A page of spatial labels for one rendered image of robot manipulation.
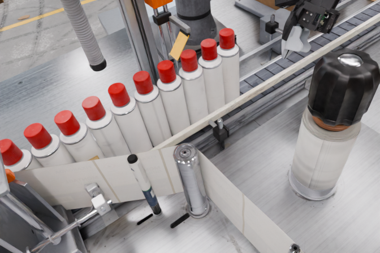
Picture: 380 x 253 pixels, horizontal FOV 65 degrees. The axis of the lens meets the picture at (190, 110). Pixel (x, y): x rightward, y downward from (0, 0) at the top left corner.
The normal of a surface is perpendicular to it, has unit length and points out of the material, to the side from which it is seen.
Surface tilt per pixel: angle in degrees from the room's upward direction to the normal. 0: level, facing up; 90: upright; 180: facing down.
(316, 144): 91
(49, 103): 0
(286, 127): 0
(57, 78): 0
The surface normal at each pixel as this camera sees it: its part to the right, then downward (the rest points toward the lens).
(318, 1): -0.78, 0.07
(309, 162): -0.71, 0.55
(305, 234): -0.13, -0.68
